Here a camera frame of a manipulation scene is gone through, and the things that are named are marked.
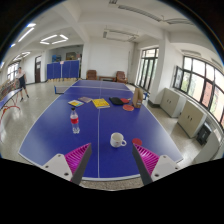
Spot yellow book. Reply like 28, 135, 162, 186
91, 97, 111, 110

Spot ceiling lights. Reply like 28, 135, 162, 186
9, 22, 69, 63

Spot dark wall picture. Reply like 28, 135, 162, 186
65, 51, 78, 61

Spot colourful thin book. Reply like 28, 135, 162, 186
67, 99, 85, 108

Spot tall black-framed window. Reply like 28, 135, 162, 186
137, 47, 160, 93

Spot dark door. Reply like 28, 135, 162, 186
34, 55, 42, 84

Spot cream two-door cabinet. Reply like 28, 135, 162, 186
177, 99, 208, 139
159, 87, 184, 118

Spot brown cardboard box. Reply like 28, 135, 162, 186
132, 87, 145, 109

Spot blue partition screens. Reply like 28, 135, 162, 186
46, 59, 81, 81

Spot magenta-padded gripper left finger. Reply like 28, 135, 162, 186
41, 142, 93, 186

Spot clear red-labelled drink bottle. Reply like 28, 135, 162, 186
69, 107, 81, 135

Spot ceiling air conditioner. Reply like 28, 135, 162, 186
102, 28, 139, 43

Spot low wooden table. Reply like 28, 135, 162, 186
98, 75, 117, 82

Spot white mug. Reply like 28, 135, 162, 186
109, 132, 128, 149

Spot person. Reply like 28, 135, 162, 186
15, 66, 30, 103

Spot brownish thin book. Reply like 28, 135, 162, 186
77, 96, 93, 104

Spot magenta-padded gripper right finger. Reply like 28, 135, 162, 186
131, 143, 182, 186

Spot wide black-framed window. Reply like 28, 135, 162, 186
173, 55, 224, 129

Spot flat round red coaster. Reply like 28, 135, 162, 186
131, 137, 144, 147

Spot brown armchair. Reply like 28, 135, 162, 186
85, 69, 98, 81
115, 70, 128, 84

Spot black bin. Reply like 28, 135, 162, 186
195, 122, 212, 146

